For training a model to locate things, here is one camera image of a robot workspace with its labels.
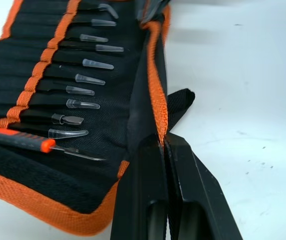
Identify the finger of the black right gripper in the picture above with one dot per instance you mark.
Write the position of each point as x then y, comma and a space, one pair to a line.
150, 11

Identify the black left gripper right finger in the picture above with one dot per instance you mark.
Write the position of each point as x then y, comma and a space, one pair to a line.
197, 190

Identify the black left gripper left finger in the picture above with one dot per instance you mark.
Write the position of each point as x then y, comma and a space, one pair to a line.
135, 180

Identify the black orange-trimmed tool roll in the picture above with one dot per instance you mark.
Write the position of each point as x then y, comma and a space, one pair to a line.
112, 110

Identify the black bent-tip tweezers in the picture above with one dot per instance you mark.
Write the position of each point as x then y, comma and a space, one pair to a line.
107, 8

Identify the black tweezers clear tip cap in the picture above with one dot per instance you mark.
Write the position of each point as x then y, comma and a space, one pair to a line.
107, 48
82, 103
87, 78
95, 63
92, 38
102, 23

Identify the black curved-tip tweezers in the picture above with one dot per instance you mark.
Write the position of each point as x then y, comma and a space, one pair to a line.
67, 133

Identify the black flat-tip tweezers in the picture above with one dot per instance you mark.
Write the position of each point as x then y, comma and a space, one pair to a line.
72, 120

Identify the orange and black craft knife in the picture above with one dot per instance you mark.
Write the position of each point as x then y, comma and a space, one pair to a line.
20, 138

